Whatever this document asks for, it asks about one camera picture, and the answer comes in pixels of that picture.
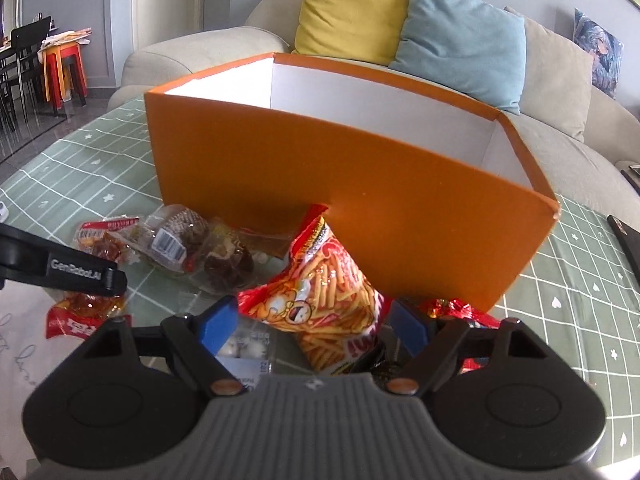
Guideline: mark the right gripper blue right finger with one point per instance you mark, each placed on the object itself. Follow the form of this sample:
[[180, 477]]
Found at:
[[433, 344]]

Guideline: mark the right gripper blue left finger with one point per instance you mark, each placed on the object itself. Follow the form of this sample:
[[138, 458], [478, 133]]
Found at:
[[193, 342]]

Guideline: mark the red snack packet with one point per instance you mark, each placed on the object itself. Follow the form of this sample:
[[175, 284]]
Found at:
[[438, 311]]

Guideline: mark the white candy balls bag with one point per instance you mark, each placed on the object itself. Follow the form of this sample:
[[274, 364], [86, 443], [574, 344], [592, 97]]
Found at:
[[248, 354]]

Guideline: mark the red dried meat packet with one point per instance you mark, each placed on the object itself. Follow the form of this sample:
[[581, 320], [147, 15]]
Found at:
[[79, 315]]

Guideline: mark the clear bag chocolate cake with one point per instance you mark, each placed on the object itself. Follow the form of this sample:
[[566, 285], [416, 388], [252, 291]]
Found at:
[[231, 260]]

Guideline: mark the clear bag brown pastry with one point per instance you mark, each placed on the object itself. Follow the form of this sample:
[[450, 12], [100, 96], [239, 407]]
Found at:
[[171, 237]]

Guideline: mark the orange fries snack bag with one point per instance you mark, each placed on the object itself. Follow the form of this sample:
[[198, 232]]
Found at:
[[322, 298]]

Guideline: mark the dark green gold packet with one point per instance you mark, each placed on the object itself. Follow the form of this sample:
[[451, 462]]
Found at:
[[382, 364]]

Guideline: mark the orange cardboard box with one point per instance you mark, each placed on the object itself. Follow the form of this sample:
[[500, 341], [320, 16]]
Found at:
[[433, 193]]

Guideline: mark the green checked tablecloth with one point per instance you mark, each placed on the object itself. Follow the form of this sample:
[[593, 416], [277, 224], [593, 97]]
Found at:
[[578, 293]]

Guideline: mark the black dining chair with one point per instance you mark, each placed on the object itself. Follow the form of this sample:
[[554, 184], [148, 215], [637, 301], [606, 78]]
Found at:
[[21, 68]]

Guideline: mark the red orange stool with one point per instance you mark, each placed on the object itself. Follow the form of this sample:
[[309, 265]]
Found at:
[[63, 74]]

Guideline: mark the beige fabric sofa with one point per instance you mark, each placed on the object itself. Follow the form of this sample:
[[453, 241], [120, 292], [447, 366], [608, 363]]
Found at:
[[587, 172]]

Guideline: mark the beige cushion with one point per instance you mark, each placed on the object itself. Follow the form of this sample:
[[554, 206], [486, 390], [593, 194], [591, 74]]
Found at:
[[557, 89]]

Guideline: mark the light blue cushion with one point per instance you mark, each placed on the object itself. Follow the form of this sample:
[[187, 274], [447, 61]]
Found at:
[[469, 46]]

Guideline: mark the yellow cushion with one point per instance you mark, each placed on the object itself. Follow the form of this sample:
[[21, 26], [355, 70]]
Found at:
[[359, 30]]

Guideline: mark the anime print cushion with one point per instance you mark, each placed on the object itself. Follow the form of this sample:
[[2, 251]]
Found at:
[[605, 50]]

